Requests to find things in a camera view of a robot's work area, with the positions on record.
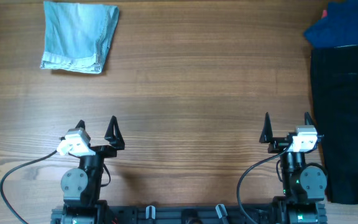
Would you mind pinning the black garment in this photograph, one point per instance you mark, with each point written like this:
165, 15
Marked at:
334, 86

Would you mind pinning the white rail clip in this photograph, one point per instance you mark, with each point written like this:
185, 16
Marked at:
150, 212
222, 213

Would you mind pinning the right white rail clip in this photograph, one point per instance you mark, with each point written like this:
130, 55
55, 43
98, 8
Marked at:
222, 213

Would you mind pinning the dark blue garment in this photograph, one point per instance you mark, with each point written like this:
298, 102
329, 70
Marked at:
337, 28

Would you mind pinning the left white rail clip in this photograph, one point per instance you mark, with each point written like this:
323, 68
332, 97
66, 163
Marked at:
150, 212

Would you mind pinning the folded light blue jeans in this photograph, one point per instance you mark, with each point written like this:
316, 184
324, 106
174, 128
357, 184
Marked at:
78, 36

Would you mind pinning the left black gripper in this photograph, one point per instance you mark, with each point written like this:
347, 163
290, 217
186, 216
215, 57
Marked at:
103, 149

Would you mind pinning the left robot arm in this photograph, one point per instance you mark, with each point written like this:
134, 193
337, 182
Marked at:
81, 186

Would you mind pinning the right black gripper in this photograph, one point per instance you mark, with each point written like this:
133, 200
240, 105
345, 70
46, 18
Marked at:
281, 144

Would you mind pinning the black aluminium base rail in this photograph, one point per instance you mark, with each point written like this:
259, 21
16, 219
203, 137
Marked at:
259, 213

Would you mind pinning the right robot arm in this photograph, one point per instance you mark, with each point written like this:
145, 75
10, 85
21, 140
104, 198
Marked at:
304, 184

